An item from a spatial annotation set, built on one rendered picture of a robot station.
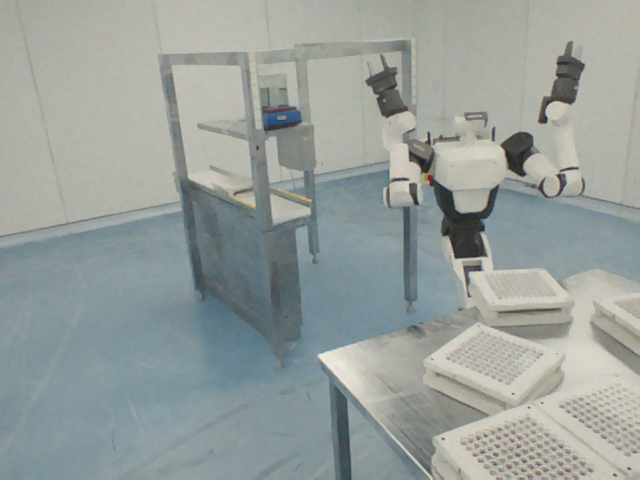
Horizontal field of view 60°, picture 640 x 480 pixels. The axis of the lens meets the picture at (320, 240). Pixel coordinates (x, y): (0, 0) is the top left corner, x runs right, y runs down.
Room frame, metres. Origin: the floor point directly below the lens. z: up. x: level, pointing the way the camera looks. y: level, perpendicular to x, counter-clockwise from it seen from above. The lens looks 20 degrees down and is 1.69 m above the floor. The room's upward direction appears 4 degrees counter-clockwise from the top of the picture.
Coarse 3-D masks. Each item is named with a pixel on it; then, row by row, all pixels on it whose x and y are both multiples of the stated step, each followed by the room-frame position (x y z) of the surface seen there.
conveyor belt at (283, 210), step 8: (192, 176) 3.79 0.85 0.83; (200, 176) 3.77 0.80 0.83; (208, 176) 3.75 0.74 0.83; (216, 176) 3.74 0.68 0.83; (224, 176) 3.72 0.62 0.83; (208, 184) 3.52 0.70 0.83; (248, 200) 3.08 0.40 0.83; (272, 200) 3.04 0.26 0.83; (280, 200) 3.03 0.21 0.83; (288, 200) 3.01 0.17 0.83; (272, 208) 2.89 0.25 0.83; (280, 208) 2.88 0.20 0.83; (288, 208) 2.87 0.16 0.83; (296, 208) 2.86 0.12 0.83; (304, 208) 2.85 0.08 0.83; (272, 216) 2.75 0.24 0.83; (280, 216) 2.75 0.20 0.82; (288, 216) 2.77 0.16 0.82; (296, 216) 2.80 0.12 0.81; (304, 216) 2.83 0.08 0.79
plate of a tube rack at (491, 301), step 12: (480, 276) 1.64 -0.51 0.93; (480, 288) 1.55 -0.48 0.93; (552, 288) 1.52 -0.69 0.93; (492, 300) 1.47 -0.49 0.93; (504, 300) 1.46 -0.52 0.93; (516, 300) 1.46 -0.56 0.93; (528, 300) 1.45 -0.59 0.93; (540, 300) 1.45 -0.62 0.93; (552, 300) 1.44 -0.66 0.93; (564, 300) 1.44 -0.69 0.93
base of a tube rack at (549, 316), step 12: (468, 288) 1.67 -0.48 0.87; (480, 300) 1.56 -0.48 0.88; (480, 312) 1.52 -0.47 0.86; (504, 312) 1.47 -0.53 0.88; (516, 312) 1.47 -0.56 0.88; (528, 312) 1.46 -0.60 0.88; (540, 312) 1.46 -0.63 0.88; (552, 312) 1.45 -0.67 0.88; (492, 324) 1.44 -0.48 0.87; (504, 324) 1.43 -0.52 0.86; (516, 324) 1.43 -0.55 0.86; (528, 324) 1.43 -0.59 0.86
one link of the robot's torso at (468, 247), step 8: (448, 224) 2.21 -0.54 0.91; (456, 224) 2.15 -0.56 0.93; (464, 224) 2.14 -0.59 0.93; (472, 224) 2.14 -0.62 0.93; (480, 224) 2.13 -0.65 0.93; (448, 232) 2.28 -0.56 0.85; (456, 232) 2.13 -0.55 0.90; (464, 232) 2.12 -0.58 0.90; (472, 232) 2.12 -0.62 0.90; (464, 240) 2.12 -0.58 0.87; (472, 240) 2.12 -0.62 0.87; (456, 248) 2.13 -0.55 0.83; (464, 248) 2.12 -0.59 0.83; (472, 248) 2.12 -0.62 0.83; (464, 256) 2.12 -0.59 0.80; (472, 256) 2.12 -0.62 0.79
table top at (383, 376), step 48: (576, 288) 1.65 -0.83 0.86; (624, 288) 1.63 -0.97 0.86; (384, 336) 1.43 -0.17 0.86; (432, 336) 1.41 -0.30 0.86; (528, 336) 1.37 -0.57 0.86; (576, 336) 1.36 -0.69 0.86; (336, 384) 1.24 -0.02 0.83; (384, 384) 1.19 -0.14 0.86; (576, 384) 1.14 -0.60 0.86; (384, 432) 1.03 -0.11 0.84; (432, 432) 1.00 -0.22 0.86
